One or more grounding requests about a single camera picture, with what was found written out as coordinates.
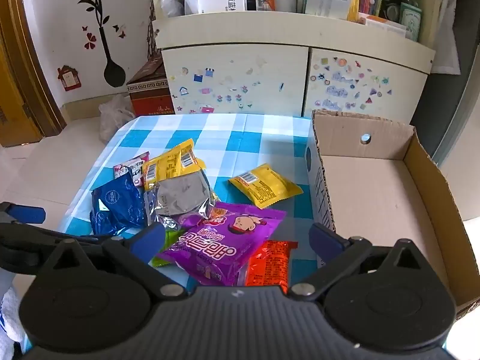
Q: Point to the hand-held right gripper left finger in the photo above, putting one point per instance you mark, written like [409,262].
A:
[146,242]

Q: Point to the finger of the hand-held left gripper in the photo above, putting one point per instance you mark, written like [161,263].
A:
[18,247]
[26,213]

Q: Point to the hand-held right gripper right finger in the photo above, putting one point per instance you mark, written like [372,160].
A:
[328,243]

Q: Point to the green snack packet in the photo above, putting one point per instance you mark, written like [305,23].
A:
[170,238]

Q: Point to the blue snack packet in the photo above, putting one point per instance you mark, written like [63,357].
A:
[116,206]

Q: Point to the silver foil snack packet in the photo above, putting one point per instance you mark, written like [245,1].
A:
[180,198]

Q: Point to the orange-red snack packet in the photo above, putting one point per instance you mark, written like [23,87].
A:
[270,266]

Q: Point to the yellow snack packet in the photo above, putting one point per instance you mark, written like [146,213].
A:
[262,185]
[150,178]
[176,157]

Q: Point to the brown cardboard box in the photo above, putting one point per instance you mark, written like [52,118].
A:
[375,195]

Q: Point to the pink white snack packet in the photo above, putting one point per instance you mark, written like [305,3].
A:
[127,168]

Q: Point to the purple snack packet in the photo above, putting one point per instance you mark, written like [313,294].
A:
[225,240]

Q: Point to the clear plastic bag on floor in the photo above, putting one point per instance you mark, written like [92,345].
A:
[114,118]

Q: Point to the wooden door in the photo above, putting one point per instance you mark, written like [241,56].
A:
[15,82]

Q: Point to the blue white checked tablecloth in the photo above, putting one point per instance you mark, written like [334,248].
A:
[225,135]

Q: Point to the red-brown carton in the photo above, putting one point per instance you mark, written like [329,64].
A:
[150,97]

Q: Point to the brown woven bundle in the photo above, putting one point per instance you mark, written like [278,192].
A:
[152,26]

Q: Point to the white cabinet with stickers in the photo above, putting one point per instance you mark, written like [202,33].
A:
[262,30]

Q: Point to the white orange flat box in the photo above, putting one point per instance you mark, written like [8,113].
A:
[382,24]

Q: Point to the green patterned box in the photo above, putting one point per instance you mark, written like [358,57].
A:
[409,22]

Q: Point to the crumpled clear plastic bag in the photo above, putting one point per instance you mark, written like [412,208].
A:
[172,5]

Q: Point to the white hanging cloth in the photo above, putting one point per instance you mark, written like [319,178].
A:
[448,18]

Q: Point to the red house switch decal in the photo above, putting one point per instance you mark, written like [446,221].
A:
[69,78]

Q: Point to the black vase wall decal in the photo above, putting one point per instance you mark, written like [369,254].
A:
[112,71]

